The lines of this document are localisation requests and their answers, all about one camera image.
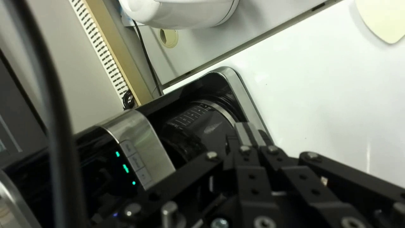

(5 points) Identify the cream rounded plastic piece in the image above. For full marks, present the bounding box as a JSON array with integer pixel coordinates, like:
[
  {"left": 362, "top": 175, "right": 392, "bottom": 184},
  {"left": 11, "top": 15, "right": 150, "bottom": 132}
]
[{"left": 355, "top": 0, "right": 405, "bottom": 45}]

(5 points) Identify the thick black foreground cable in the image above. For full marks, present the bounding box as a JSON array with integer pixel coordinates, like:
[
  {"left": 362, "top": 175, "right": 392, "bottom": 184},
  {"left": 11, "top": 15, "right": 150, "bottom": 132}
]
[{"left": 4, "top": 0, "right": 88, "bottom": 228}]

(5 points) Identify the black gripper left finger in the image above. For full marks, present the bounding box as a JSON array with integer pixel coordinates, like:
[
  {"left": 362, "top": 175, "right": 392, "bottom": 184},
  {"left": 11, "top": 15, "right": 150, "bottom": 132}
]
[{"left": 230, "top": 123, "right": 290, "bottom": 228}]

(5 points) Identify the black coffee making machine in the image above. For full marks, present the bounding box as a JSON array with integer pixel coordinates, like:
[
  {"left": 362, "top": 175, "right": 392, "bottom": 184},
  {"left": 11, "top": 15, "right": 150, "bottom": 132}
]
[{"left": 0, "top": 67, "right": 265, "bottom": 228}]

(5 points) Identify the white and grey kitchen appliance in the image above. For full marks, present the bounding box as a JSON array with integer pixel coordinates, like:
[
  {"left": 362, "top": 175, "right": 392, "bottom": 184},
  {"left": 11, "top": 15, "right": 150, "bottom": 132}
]
[{"left": 119, "top": 0, "right": 240, "bottom": 29}]

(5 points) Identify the beige perforated panel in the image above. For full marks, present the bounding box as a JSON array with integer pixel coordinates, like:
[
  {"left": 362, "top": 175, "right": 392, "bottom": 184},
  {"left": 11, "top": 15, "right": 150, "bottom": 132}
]
[{"left": 69, "top": 0, "right": 160, "bottom": 108}]

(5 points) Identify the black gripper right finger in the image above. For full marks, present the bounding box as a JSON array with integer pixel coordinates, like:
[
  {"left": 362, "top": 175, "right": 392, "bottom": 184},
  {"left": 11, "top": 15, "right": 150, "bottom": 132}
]
[{"left": 257, "top": 133, "right": 405, "bottom": 228}]

